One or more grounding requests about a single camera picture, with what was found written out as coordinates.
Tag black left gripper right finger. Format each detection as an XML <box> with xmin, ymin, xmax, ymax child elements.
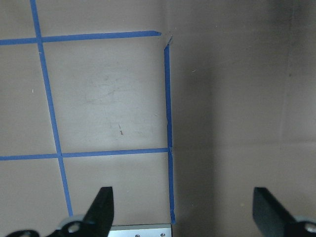
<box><xmin>252</xmin><ymin>187</ymin><xmax>316</xmax><ymax>237</ymax></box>

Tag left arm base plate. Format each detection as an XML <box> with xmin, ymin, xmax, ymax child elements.
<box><xmin>108</xmin><ymin>224</ymin><xmax>172</xmax><ymax>237</ymax></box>

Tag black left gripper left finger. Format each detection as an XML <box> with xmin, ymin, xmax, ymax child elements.
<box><xmin>51</xmin><ymin>187</ymin><xmax>114</xmax><ymax>237</ymax></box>

